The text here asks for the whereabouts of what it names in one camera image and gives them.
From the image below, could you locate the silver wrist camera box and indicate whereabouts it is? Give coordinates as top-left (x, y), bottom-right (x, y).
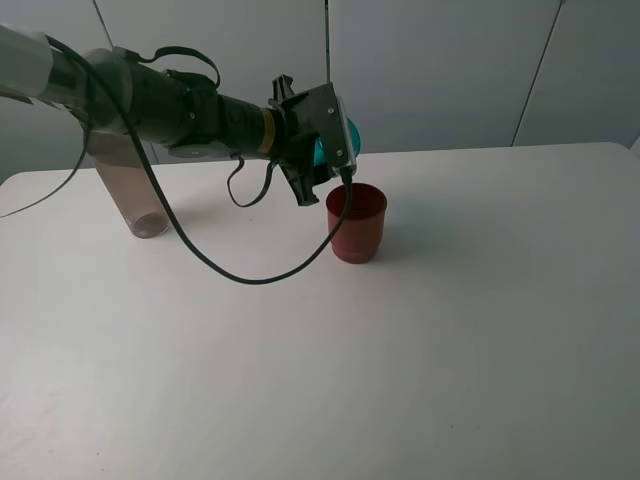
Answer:
top-left (319, 83), bottom-right (357, 177)

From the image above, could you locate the clear brownish plastic bottle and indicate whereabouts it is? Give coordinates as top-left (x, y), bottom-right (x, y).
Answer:
top-left (87, 132), bottom-right (169, 239)

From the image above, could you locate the red plastic cup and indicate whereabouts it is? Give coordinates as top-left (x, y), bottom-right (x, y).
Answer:
top-left (331, 183), bottom-right (387, 264)

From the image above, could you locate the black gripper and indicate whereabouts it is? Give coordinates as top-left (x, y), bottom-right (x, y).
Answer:
top-left (270, 74), bottom-right (338, 207)

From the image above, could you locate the teal translucent plastic cup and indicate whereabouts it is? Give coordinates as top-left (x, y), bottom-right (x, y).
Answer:
top-left (313, 118), bottom-right (361, 167)

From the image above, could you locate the thin black cable loop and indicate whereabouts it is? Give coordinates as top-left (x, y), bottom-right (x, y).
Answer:
top-left (0, 46), bottom-right (281, 219)

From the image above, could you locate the black camera cable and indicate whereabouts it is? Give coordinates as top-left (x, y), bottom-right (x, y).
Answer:
top-left (39, 34), bottom-right (357, 286)

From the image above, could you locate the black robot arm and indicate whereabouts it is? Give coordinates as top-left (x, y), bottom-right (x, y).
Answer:
top-left (1, 25), bottom-right (355, 206)

